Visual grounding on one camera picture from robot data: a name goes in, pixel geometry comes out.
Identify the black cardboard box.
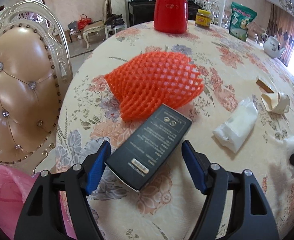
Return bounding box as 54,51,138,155
106,105,193,192

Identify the pink-lined trash bin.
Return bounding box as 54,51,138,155
0,166,77,239

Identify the torn beige paper carton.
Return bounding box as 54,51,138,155
256,76,290,115

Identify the floral tablecloth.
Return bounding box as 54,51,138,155
56,22,294,239

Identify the white floral teapot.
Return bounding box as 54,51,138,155
262,33,286,59

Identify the brown patterned curtain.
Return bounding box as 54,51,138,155
267,4,294,66

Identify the ornate tan leather chair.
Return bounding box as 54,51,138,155
0,0,73,174

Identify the green snack bag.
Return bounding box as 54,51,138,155
229,2,257,42

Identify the crystal chandelier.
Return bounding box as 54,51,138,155
279,0,294,17

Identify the orange foam fruit net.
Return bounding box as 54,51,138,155
104,51,204,121

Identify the yellow-lidded glass jar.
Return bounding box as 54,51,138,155
195,9,212,28

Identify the red thermos jug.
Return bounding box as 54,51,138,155
154,0,188,34

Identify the cream wooden side chair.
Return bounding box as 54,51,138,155
83,0,109,50

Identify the red handbag on floor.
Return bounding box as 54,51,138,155
77,14,92,30

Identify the white stool with black bag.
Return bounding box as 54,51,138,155
104,14,127,38

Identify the black upright piano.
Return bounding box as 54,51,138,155
125,0,202,27

